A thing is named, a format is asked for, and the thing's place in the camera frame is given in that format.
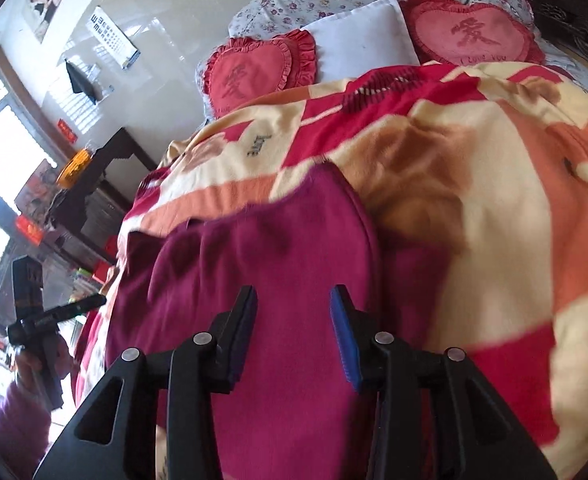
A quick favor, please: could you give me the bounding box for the person's left hand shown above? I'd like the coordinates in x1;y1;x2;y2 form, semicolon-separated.
13;332;73;394

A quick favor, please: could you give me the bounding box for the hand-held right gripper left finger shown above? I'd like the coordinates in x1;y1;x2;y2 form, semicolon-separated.
34;285;260;480

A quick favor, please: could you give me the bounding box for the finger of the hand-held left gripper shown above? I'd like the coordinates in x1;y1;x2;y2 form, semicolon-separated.
49;293;108;320

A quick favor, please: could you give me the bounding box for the orange object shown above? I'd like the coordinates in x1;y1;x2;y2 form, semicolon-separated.
56;148;95;189

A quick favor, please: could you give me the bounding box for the white pillow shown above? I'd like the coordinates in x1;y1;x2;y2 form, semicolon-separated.
299;0;422;84

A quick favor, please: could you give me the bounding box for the red wall sticker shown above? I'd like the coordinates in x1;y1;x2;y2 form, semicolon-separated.
56;118;80;142

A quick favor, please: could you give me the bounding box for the large red heart pillow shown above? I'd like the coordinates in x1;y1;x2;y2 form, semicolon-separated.
399;0;548;67

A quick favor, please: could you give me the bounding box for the small red heart pillow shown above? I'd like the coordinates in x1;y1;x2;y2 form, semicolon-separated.
202;29;318;121

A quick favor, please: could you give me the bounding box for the maroon knit garment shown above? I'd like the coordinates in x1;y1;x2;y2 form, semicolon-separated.
74;162;456;480

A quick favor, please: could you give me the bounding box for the person's left forearm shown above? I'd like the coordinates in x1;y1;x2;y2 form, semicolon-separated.
0;381;56;480

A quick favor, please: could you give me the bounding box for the window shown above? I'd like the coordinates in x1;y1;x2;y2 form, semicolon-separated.
0;46;77;411

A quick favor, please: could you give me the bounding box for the printed fleece blanket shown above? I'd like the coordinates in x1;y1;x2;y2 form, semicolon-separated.
74;60;588;480

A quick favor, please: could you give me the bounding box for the wall eye chart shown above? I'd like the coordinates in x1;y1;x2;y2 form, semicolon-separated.
89;6;141;69

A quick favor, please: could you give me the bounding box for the black hanging cloth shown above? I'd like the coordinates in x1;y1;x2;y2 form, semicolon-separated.
64;59;100;106

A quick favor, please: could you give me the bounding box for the dark wooden cabinet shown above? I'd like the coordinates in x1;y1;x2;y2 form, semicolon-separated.
48;127;158;283

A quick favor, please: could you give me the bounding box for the dark carved wooden headboard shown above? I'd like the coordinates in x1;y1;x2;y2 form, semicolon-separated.
494;0;588;92

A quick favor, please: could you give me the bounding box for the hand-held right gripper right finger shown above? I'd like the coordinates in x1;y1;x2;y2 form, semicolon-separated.
329;285;558;480

